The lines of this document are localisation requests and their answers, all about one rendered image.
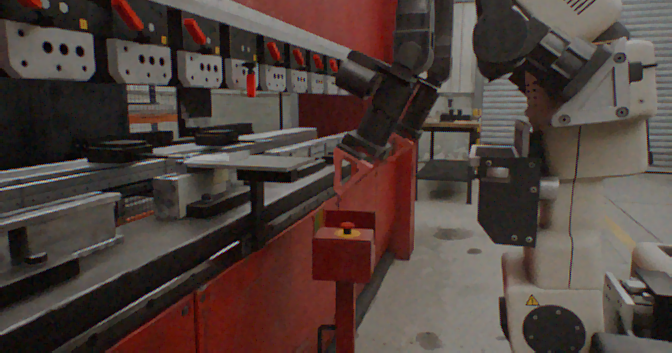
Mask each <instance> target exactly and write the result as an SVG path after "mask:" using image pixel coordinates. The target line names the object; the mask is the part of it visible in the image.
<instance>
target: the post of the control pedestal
mask: <svg viewBox="0 0 672 353"><path fill-rule="evenodd" d="M335 353H355V283H354V282H337V281H336V291H335Z"/></svg>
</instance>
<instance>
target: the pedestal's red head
mask: <svg viewBox="0 0 672 353"><path fill-rule="evenodd" d="M324 202H325V203H326V200H324V201H323V203H322V204H321V205H320V206H319V208H318V209H317V210H316V211H315V213H314V214H313V215H312V219H313V238H312V239H313V240H312V274H313V280H320V281H337V282H354V283H370V282H371V277H372V271H373V266H374V260H375V214H376V211H362V210H334V209H326V218H325V220H324V221H325V227H321V226H320V228H319V229H318V232H317V233H316V235H315V216H316V213H317V212H318V213H319V211H320V208H321V206H322V208H323V205H324ZM324 221H323V222H324ZM342 222H352V223H354V225H355V226H354V227H353V228H351V230H353V231H357V232H359V233H360V236H358V237H354V238H341V237H337V236H335V234H334V233H335V232H337V230H338V231H341V229H343V228H341V226H340V224H341V223H342Z"/></svg>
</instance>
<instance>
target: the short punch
mask: <svg viewBox="0 0 672 353"><path fill-rule="evenodd" d="M180 104H181V118H182V119H184V120H185V127H197V126H208V125H210V120H209V118H212V97H211V88H204V87H180Z"/></svg>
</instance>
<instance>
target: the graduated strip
mask: <svg viewBox="0 0 672 353"><path fill-rule="evenodd" d="M196 1H199V2H202V3H204V4H207V5H210V6H214V7H217V8H220V9H222V10H225V11H228V12H231V13H232V14H234V15H236V16H239V17H242V18H245V19H248V20H250V21H253V22H256V23H259V24H262V25H264V26H267V27H270V28H273V29H276V30H279V31H282V32H285V33H288V34H291V35H294V36H296V37H299V38H302V39H305V40H308V41H310V42H313V43H316V44H319V45H322V46H325V47H327V48H330V49H333V50H336V51H339V52H341V53H344V54H347V55H348V53H349V52H350V51H351V49H348V48H346V47H344V46H341V45H339V44H336V43H334V42H331V41H329V40H326V39H324V38H321V37H319V36H316V35H314V34H312V33H309V32H307V31H304V30H302V29H299V28H297V27H294V26H292V25H289V24H287V23H285V22H281V21H279V20H276V19H274V18H271V17H269V16H266V15H264V14H261V13H259V12H257V11H254V9H252V8H249V7H247V6H244V5H242V4H239V3H237V2H234V1H232V0H196Z"/></svg>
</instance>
